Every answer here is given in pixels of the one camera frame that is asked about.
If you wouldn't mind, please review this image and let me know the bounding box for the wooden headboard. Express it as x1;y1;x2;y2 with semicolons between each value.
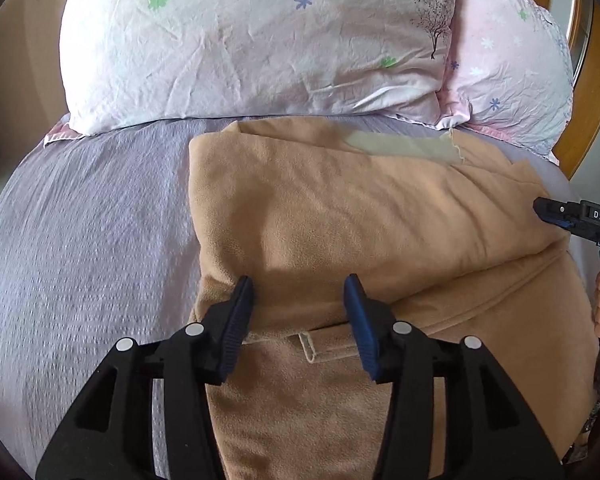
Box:
554;0;600;179

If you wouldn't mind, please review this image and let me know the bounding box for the tan fleece garment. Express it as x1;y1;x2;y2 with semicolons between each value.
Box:
189;118;598;479

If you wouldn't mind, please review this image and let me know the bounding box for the large white floral pillow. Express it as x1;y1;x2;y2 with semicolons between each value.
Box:
59;0;455;135

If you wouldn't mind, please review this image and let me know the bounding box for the pink floral pillow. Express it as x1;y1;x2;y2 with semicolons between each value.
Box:
436;0;573;159

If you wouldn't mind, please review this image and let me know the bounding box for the lavender textured bed sheet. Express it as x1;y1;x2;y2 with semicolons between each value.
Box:
0;114;600;480

